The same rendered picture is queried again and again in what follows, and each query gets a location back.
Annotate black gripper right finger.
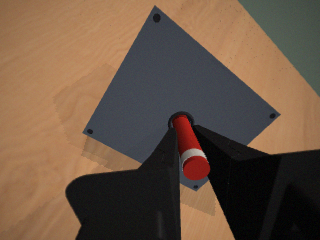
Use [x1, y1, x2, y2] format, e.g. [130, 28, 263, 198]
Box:
[193, 125, 320, 240]

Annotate grey sloped panel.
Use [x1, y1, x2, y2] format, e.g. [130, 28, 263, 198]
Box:
[82, 5, 281, 164]

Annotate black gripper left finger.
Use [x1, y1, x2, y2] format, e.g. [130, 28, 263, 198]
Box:
[65, 128, 181, 240]

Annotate red peg with white band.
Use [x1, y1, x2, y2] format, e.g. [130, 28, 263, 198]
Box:
[172, 115, 210, 180]

